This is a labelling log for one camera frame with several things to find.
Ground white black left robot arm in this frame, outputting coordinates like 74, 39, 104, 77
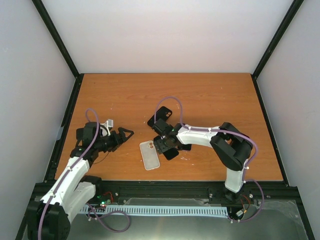
26, 119, 134, 240

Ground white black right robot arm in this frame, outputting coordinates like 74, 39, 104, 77
151, 119, 254, 202

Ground left black frame post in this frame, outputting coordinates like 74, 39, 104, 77
32, 0, 84, 181

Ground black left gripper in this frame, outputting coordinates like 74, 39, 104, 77
95, 127, 134, 152

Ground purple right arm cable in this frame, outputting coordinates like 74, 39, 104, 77
154, 96, 265, 224

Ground red-edged black phone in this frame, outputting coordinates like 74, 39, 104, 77
177, 144, 192, 151

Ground metal base plate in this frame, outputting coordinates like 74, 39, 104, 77
66, 201, 308, 240

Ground black frame post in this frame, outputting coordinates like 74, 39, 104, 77
251, 0, 304, 187
32, 0, 84, 181

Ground white clear phone case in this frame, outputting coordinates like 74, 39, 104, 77
139, 140, 160, 171

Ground right black frame post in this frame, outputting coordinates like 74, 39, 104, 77
251, 0, 304, 187

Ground black aluminium frame rail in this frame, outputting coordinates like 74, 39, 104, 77
34, 180, 300, 208

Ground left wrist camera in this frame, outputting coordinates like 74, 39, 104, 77
100, 119, 114, 137

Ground light blue cable duct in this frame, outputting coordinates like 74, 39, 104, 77
96, 205, 228, 218

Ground black phone case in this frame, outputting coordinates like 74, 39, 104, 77
147, 106, 173, 128

